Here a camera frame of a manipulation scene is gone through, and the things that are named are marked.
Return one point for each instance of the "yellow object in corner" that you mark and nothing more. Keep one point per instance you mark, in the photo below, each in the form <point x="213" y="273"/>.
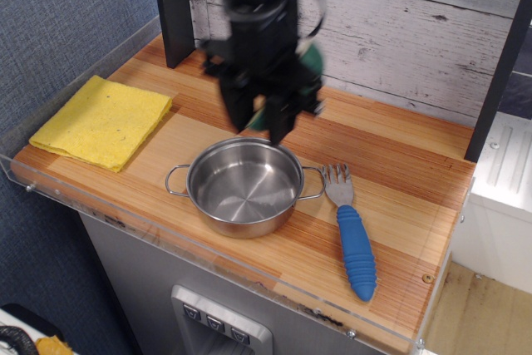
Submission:
<point x="52" y="346"/>

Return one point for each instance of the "black right support post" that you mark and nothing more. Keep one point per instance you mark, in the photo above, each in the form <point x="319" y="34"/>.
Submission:
<point x="507" y="60"/>

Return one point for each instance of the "yellow folded cloth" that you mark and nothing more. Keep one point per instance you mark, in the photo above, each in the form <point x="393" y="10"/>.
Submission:
<point x="103" y="123"/>

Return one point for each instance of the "green toy avocado half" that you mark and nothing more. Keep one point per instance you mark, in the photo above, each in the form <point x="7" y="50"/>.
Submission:
<point x="310" y="56"/>

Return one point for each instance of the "stainless steel pot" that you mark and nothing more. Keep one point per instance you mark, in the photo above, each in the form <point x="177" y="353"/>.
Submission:
<point x="245" y="187"/>

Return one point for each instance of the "white toy sink unit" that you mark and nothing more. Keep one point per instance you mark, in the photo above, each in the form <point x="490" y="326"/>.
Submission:
<point x="493" y="235"/>

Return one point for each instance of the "grey toy fridge cabinet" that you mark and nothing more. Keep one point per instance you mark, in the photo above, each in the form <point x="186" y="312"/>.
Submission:
<point x="143" y="275"/>

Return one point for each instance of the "clear acrylic table guard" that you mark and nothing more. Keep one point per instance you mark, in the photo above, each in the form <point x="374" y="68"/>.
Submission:
<point x="415" y="162"/>

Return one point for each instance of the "silver dispenser button panel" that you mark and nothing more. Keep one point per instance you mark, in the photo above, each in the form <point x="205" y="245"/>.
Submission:
<point x="208" y="327"/>

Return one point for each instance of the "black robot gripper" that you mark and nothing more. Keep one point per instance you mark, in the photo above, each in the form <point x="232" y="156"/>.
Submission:
<point x="259" y="62"/>

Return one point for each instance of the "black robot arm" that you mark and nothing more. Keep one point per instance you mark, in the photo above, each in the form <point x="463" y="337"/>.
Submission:
<point x="268" y="74"/>

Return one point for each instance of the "blue handled metal fork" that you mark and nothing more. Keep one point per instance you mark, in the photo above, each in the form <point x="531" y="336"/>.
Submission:
<point x="358" y="258"/>

